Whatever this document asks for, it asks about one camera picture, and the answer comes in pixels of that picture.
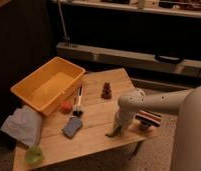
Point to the blue sponge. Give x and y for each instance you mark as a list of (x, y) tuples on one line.
[(73, 125)]

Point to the red tomato toy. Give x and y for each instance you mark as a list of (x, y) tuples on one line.
[(66, 107)]

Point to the brown stacked toy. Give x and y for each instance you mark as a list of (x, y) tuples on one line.
[(106, 91)]

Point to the lower metal shelf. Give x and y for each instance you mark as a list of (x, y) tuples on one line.
[(130, 59)]

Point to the green plastic cup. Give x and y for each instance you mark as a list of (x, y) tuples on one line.
[(33, 155)]

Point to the wooden table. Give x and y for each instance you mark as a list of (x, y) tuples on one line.
[(97, 120)]

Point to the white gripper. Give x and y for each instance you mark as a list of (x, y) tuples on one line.
[(123, 119)]

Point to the upper shelf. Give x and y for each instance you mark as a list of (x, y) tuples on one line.
[(122, 7)]

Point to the grey cloth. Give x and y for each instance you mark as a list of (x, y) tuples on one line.
[(24, 125)]

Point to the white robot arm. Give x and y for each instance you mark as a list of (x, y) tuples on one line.
[(186, 155)]

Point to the yellow plastic bin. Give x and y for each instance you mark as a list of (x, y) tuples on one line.
[(48, 86)]

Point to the striped block toy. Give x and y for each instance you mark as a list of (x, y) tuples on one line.
[(148, 119)]

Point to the black handle on shelf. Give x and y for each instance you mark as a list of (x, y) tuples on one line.
[(166, 59)]

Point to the metal pole stand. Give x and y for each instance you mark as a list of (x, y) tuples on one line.
[(66, 37)]

